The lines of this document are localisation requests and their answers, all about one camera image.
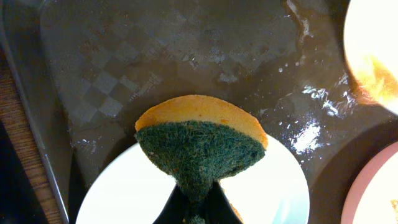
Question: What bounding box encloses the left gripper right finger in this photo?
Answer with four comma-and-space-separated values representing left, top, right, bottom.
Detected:
204, 182, 242, 224

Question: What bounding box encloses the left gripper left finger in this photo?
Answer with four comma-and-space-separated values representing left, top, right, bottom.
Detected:
153, 185, 190, 224

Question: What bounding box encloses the light blue plate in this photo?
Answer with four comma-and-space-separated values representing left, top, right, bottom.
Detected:
76, 136, 310, 223

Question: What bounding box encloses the green orange sponge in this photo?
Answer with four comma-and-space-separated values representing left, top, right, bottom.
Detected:
135, 95, 268, 223

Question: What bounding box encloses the pinkish white plate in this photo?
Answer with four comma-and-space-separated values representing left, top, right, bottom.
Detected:
340, 142, 397, 224

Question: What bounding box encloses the cream white plate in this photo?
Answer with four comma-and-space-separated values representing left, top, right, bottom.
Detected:
343, 0, 397, 114

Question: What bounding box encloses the brown serving tray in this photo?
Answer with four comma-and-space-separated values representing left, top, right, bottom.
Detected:
1, 0, 397, 223

